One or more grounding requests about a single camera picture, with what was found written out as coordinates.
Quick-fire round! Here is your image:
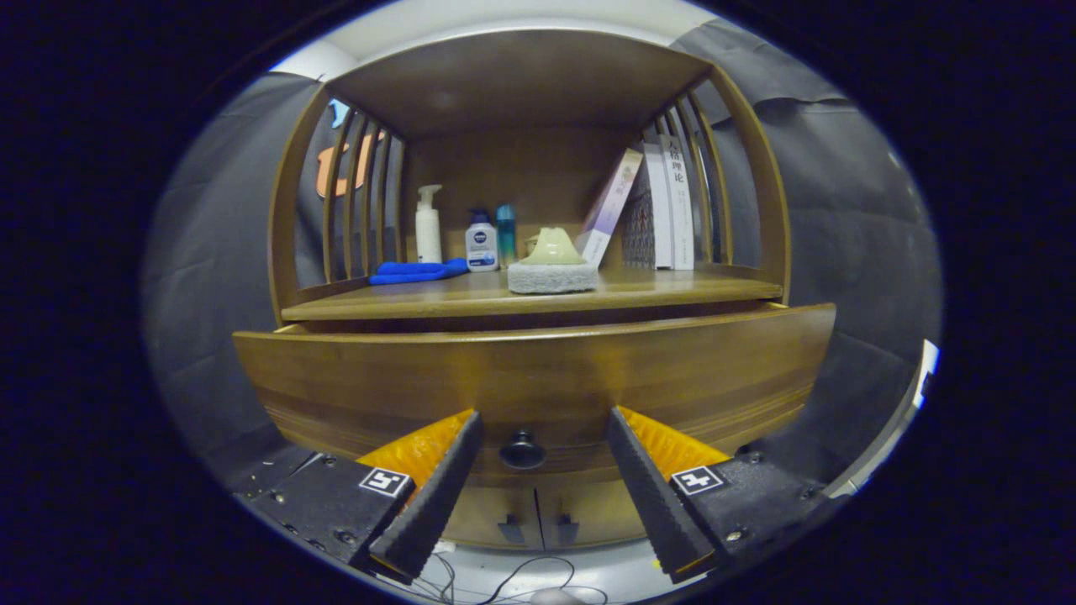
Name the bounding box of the teal bottle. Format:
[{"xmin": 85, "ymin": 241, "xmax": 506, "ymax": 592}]
[{"xmin": 496, "ymin": 204, "xmax": 518, "ymax": 268}]

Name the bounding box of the plain white book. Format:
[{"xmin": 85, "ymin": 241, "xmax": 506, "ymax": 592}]
[{"xmin": 643, "ymin": 141, "xmax": 675, "ymax": 270}]

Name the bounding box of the wooden cabinet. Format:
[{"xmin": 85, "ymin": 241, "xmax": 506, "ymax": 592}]
[{"xmin": 267, "ymin": 29, "xmax": 793, "ymax": 551}]

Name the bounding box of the blue cloth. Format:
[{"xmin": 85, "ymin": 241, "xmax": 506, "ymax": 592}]
[{"xmin": 368, "ymin": 258, "xmax": 470, "ymax": 287}]

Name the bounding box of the white pump bottle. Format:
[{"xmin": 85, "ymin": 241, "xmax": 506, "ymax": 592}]
[{"xmin": 415, "ymin": 185, "xmax": 444, "ymax": 265}]

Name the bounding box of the wooden drawer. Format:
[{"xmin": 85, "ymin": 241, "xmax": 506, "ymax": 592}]
[{"xmin": 233, "ymin": 301, "xmax": 838, "ymax": 490}]

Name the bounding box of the white lotion bottle blue cap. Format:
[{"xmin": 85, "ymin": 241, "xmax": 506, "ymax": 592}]
[{"xmin": 465, "ymin": 209, "xmax": 499, "ymax": 272}]

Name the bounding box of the wooden cabinet door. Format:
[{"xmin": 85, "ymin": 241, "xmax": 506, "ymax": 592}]
[
  {"xmin": 441, "ymin": 486, "xmax": 543, "ymax": 549},
  {"xmin": 538, "ymin": 479, "xmax": 657, "ymax": 547}
]

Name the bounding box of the purple and white book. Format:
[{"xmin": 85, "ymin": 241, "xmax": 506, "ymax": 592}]
[{"xmin": 576, "ymin": 148, "xmax": 644, "ymax": 268}]

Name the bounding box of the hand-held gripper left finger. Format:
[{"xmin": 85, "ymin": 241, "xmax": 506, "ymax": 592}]
[{"xmin": 235, "ymin": 409, "xmax": 486, "ymax": 585}]

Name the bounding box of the wooden countertop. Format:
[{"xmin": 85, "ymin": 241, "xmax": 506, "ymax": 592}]
[{"xmin": 282, "ymin": 265, "xmax": 784, "ymax": 323}]

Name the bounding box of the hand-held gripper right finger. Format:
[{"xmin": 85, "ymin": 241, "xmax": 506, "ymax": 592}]
[{"xmin": 605, "ymin": 406, "xmax": 846, "ymax": 585}]

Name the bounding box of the white book with printed spine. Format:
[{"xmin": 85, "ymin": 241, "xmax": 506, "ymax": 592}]
[{"xmin": 660, "ymin": 134, "xmax": 696, "ymax": 271}]

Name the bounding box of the green handled sponge brush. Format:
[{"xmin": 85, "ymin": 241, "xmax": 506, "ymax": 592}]
[{"xmin": 507, "ymin": 227, "xmax": 599, "ymax": 295}]

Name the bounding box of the black cable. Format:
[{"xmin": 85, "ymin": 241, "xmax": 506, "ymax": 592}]
[{"xmin": 403, "ymin": 550, "xmax": 610, "ymax": 605}]

